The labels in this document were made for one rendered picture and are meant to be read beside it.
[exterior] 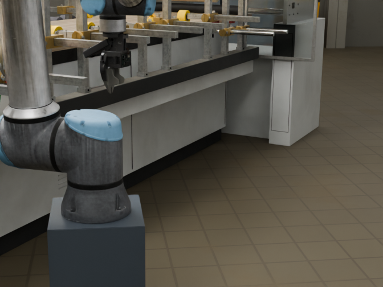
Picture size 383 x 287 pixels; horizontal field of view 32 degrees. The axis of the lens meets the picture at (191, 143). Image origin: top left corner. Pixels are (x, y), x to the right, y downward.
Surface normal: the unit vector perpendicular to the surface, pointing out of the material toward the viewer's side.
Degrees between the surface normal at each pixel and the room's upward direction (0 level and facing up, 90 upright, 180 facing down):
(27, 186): 90
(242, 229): 0
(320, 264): 0
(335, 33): 90
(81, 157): 90
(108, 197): 70
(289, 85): 90
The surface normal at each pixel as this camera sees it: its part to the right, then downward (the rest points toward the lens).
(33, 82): 0.51, 0.31
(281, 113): -0.46, 0.22
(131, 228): 0.14, 0.26
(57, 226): 0.01, -0.97
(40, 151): -0.26, 0.24
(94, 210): 0.08, -0.08
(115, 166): 0.83, 0.15
